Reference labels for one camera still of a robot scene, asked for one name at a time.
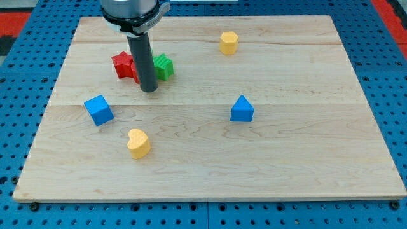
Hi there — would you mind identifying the green star block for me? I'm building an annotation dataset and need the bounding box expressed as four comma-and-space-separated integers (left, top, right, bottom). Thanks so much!
153, 53, 174, 81

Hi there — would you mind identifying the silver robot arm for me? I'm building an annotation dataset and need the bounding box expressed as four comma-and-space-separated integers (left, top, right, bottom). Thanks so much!
100, 0, 170, 92

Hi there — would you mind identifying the red block behind rod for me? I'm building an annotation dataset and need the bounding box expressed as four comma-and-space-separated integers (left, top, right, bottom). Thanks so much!
130, 62, 140, 84

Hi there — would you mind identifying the red star block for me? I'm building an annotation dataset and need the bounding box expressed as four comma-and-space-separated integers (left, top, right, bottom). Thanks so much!
111, 51, 133, 79

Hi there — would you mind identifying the blue cube block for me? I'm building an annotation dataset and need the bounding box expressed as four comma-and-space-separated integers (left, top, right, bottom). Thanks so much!
84, 95, 114, 126

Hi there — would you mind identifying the yellow heart block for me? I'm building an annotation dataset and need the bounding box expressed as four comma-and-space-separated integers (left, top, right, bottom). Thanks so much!
127, 129, 151, 160

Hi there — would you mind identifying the wooden board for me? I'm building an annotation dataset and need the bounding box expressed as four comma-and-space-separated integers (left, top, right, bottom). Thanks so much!
13, 15, 406, 203

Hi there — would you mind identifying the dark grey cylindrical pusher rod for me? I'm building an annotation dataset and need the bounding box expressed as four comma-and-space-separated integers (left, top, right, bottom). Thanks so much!
127, 32, 158, 93

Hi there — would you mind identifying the blue triangle block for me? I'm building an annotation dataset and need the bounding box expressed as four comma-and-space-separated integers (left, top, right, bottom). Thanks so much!
230, 95, 254, 122

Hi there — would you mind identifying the yellow hexagon block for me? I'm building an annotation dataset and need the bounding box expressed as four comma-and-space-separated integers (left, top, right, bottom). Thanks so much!
219, 31, 238, 55

